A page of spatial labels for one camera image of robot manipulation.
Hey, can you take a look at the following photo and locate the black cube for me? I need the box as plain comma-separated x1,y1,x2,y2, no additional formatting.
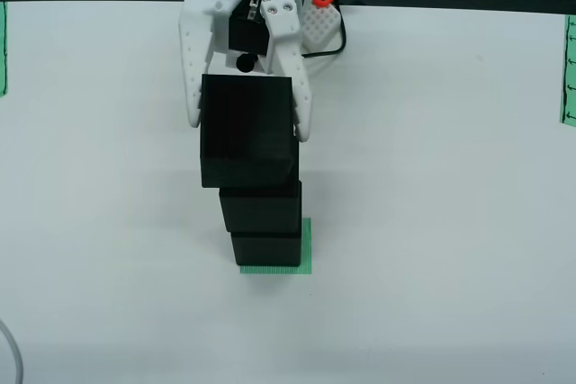
199,72,301,190
229,229,302,267
219,179,303,233

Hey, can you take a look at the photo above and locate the green paper strip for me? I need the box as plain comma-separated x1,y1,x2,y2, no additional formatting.
0,0,10,98

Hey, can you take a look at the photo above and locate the green striped square marker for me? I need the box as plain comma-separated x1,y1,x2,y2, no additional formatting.
239,217,313,276

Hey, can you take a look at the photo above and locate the green strip with black arrows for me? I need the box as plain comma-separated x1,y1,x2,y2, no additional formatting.
559,13,576,125

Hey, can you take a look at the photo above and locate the black camera on white bracket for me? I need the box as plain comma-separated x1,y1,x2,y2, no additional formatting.
223,51,272,76

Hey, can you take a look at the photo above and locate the black power cable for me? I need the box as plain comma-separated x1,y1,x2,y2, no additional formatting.
300,4,348,60

